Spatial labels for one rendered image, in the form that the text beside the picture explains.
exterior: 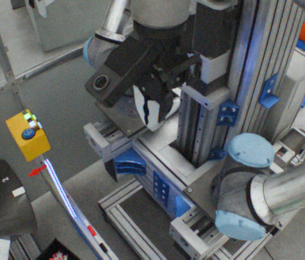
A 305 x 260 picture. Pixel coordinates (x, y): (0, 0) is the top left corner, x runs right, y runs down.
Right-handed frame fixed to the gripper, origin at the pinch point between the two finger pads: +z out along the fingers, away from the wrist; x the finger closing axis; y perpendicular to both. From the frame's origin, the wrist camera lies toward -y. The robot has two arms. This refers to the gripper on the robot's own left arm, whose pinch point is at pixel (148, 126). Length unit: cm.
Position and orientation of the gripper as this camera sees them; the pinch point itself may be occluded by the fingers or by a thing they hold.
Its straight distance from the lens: 51.5
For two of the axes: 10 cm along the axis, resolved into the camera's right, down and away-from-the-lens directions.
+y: 7.5, -4.9, 4.3
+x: -6.6, -5.7, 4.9
